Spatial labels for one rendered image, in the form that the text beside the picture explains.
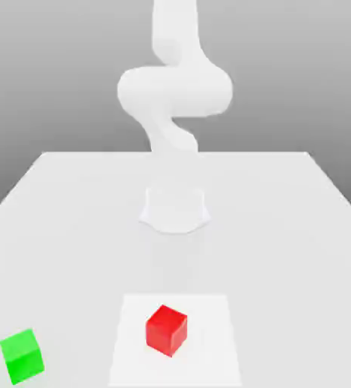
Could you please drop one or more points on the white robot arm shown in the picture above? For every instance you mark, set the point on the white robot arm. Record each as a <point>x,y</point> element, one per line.
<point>175,91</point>

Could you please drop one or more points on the small red cube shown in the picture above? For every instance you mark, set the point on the small red cube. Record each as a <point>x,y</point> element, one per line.
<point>166,331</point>

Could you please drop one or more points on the small green cube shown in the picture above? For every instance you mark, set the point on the small green cube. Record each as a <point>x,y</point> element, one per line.
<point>22,357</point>

